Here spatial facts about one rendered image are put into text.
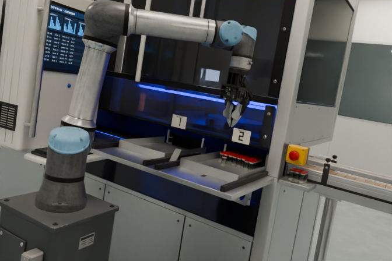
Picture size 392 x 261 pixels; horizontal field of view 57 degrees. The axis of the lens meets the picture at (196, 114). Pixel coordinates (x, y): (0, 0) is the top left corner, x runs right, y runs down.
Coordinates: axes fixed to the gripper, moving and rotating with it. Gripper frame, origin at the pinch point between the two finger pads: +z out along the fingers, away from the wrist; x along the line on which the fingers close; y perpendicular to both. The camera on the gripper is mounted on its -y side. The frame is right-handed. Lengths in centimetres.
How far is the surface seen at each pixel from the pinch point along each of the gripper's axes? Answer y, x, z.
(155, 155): 1.6, -31.9, 20.3
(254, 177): -9.8, 8.8, 19.6
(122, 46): -24, -86, -25
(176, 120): -24.1, -42.2, 7.2
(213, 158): -26.3, -19.1, 20.9
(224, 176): 1.2, 1.5, 20.0
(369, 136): -485, -7, 22
